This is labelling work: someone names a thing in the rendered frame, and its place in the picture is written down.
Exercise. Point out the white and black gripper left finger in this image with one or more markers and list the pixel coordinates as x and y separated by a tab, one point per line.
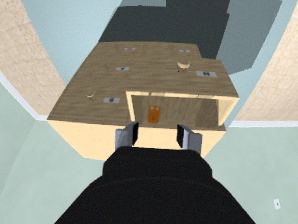
126	136

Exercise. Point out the light wooden chest of drawers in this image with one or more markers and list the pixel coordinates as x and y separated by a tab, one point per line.
93	139

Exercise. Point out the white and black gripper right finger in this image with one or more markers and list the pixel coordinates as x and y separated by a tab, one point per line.
187	139

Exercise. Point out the orange rectangular block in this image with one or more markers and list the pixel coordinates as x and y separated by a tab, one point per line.
153	114

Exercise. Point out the wooden drawer front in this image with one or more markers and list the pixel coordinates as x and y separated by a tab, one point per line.
98	70
171	49
117	50
205	80
110	104

